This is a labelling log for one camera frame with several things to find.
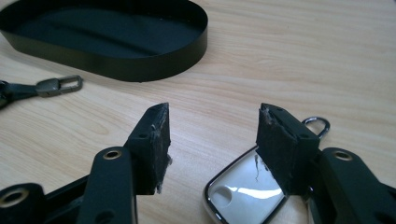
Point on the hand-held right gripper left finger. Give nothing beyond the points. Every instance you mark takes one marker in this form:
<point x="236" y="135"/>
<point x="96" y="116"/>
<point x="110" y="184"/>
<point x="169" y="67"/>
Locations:
<point x="109" y="186"/>

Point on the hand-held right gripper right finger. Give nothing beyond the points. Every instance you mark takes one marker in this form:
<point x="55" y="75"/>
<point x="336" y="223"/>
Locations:
<point x="289" y="155"/>

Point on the black key rack with tray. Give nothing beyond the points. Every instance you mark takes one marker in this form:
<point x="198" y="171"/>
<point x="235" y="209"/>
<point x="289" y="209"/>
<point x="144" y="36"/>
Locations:
<point x="109" y="37"/>

